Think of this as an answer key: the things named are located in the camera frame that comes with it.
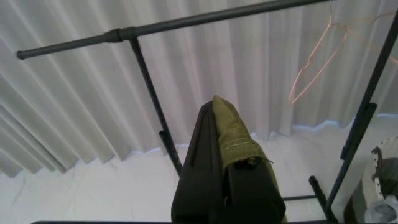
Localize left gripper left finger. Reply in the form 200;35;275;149
170;100;226;223

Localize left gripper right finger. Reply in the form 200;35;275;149
224;160;286;223

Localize green long-sleeved shirt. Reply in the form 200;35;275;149
212;95;289;223

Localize white laundry basket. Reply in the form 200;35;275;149
343;136;398;224

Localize black clothes rack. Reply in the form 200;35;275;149
16;0;398;224

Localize pale grey shorts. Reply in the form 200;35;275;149
364;195;398;224

